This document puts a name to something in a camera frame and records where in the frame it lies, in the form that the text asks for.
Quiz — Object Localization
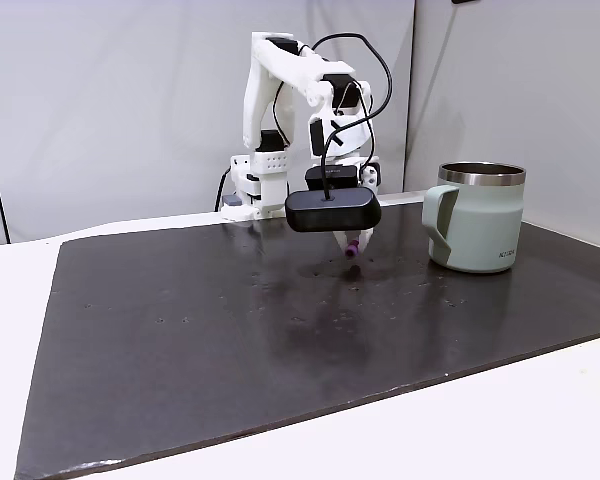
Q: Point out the pale green steel-rimmed mug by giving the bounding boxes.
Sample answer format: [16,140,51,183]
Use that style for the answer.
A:
[420,161,527,275]

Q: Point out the dark brown table mat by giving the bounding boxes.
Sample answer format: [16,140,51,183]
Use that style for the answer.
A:
[13,202,600,480]

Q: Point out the black oval camera box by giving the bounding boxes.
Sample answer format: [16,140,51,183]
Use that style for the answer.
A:
[284,186,383,234]

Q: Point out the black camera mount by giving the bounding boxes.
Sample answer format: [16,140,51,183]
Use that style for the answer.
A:
[304,165,359,191]

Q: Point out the thick black camera cable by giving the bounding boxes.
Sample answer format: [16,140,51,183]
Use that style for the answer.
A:
[311,32,395,203]

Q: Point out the thin black motor cable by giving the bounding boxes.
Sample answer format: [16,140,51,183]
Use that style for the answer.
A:
[271,79,289,149]

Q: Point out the black power cable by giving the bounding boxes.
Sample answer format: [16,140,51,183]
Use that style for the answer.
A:
[214,167,232,212]

